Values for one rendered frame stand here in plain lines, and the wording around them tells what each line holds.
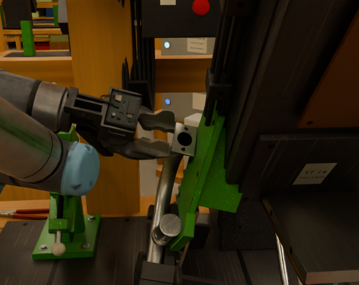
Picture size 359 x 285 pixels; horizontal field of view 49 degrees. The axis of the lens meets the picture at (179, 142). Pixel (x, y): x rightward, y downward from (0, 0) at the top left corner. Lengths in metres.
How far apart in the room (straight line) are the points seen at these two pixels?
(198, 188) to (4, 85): 0.33
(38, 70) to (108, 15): 0.25
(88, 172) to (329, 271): 0.34
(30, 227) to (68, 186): 0.51
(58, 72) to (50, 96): 0.41
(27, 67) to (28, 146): 0.61
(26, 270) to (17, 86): 0.42
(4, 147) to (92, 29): 0.53
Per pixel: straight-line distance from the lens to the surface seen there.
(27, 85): 0.66
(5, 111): 0.46
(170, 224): 0.66
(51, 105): 0.64
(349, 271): 0.55
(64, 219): 0.87
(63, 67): 1.05
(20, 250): 0.98
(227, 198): 0.66
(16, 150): 0.47
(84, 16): 0.94
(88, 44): 0.94
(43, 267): 0.92
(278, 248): 0.68
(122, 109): 0.63
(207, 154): 0.60
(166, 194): 0.78
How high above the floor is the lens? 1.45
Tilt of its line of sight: 22 degrees down
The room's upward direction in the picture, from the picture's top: straight up
